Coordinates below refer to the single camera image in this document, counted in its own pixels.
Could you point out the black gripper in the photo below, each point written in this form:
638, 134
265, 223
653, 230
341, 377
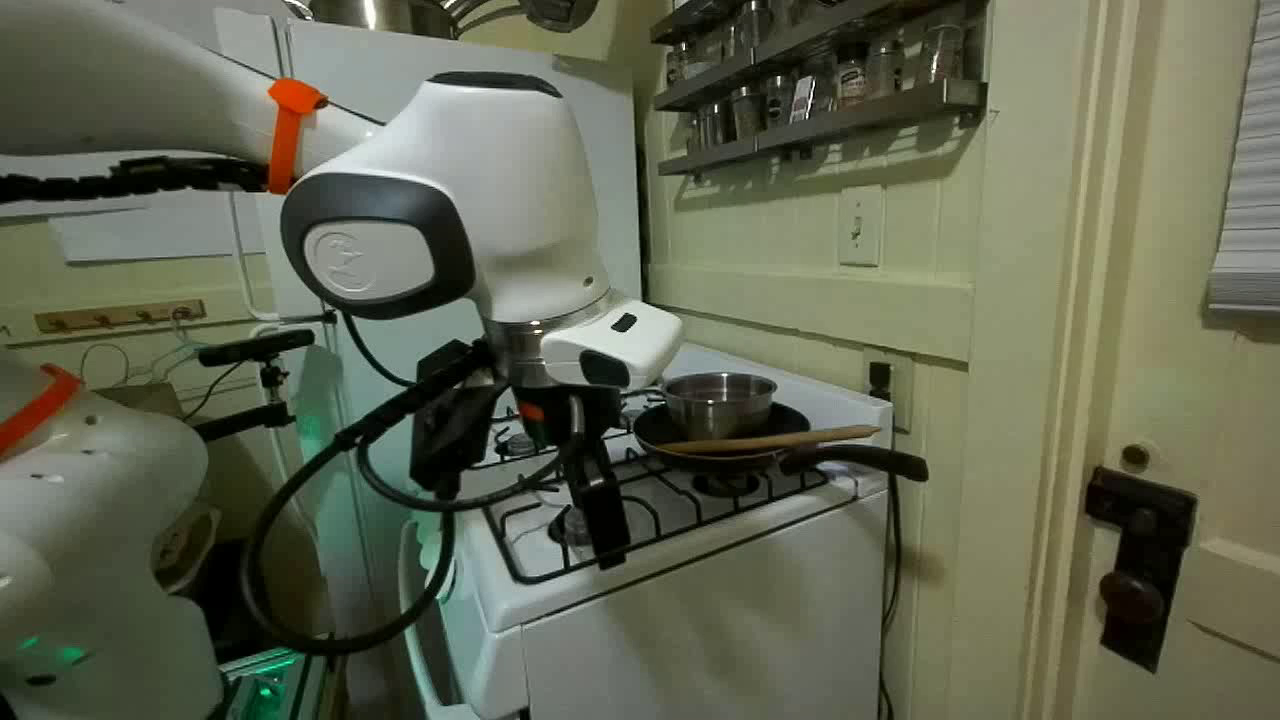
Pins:
567, 411

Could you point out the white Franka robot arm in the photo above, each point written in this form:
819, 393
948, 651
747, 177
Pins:
483, 161

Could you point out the silver metal bowl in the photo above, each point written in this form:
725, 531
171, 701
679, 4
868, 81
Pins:
720, 402

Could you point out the black stove grate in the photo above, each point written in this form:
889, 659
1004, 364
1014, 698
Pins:
643, 396
666, 514

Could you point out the white gas stove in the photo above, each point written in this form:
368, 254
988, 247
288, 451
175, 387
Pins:
695, 624

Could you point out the wooden spoon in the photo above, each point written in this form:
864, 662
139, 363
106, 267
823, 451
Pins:
782, 442

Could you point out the black frying pan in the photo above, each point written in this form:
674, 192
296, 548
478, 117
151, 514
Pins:
785, 429

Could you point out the control box with green light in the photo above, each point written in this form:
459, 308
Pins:
273, 686

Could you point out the silver metal pot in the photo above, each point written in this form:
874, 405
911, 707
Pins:
375, 11

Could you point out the black door lock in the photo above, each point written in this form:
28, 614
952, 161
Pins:
1138, 563

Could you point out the cream panelled door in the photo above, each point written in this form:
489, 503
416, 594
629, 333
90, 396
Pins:
1185, 346

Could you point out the white window blind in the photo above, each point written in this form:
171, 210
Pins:
1250, 161

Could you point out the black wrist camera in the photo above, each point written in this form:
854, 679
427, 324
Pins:
450, 423

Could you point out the black wall outlet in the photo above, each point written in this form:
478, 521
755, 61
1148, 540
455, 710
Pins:
882, 377

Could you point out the black camera on stand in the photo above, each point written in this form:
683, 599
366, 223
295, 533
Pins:
253, 346

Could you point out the cream light switch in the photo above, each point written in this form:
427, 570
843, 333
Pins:
862, 226

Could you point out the wall spice rack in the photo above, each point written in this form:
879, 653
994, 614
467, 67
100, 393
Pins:
813, 125

